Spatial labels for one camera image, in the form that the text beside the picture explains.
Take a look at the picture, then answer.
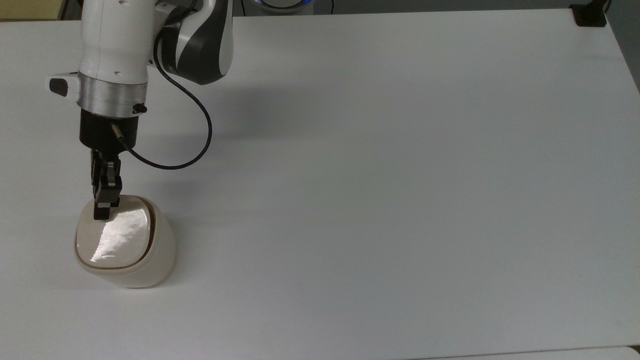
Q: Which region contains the black table clamp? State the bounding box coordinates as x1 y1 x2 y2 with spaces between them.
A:
569 0 609 27

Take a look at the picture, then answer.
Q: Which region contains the cream plastic trash bin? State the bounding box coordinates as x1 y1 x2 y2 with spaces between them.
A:
74 195 177 289

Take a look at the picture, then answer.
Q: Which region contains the light wooden furniture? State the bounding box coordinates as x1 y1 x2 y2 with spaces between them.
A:
0 0 69 22

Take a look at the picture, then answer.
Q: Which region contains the cream trash bin lid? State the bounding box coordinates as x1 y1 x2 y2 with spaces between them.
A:
75 196 153 271

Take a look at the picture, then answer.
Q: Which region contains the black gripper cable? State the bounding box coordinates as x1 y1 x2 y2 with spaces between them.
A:
111 30 213 171

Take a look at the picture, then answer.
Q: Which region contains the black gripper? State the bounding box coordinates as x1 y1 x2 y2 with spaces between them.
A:
79 109 141 221

